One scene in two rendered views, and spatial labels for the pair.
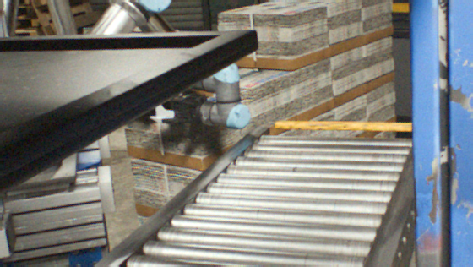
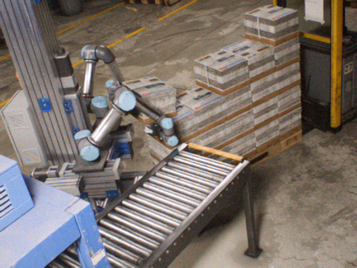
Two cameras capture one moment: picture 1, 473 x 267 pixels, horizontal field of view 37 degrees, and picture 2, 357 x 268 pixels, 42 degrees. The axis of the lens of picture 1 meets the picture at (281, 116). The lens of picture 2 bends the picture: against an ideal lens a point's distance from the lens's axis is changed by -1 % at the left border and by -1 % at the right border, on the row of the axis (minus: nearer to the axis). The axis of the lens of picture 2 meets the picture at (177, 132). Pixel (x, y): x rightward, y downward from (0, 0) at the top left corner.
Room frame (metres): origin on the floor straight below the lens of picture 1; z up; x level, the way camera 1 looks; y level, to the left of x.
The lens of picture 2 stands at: (-0.52, -1.06, 2.54)
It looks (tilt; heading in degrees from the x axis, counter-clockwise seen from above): 30 degrees down; 24
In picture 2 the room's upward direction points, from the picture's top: 10 degrees counter-clockwise
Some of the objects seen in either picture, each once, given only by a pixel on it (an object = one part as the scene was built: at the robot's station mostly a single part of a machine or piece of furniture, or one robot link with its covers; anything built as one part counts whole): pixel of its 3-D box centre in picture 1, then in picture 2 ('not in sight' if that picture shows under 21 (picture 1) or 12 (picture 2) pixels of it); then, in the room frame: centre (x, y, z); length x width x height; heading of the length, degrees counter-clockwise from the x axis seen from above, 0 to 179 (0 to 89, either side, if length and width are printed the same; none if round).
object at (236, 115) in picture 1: (230, 114); (170, 138); (2.03, 0.15, 0.85); 0.11 x 0.08 x 0.09; 51
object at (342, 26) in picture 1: (311, 24); (247, 60); (3.17, -0.17, 0.95); 0.38 x 0.29 x 0.23; 53
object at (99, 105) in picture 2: not in sight; (100, 106); (2.25, 0.80, 0.98); 0.13 x 0.12 x 0.14; 85
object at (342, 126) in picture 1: (345, 125); (215, 151); (1.97, -0.19, 0.81); 0.43 x 0.03 x 0.02; 71
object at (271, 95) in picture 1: (264, 163); (215, 132); (2.83, 0.09, 0.42); 1.17 x 0.39 x 0.83; 143
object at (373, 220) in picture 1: (280, 220); (158, 207); (1.41, 0.02, 0.77); 0.47 x 0.05 x 0.05; 71
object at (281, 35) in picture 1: (274, 35); (220, 72); (2.94, 0.01, 0.95); 0.38 x 0.29 x 0.23; 54
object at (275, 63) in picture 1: (275, 56); (222, 81); (2.94, 0.01, 0.86); 0.38 x 0.29 x 0.04; 54
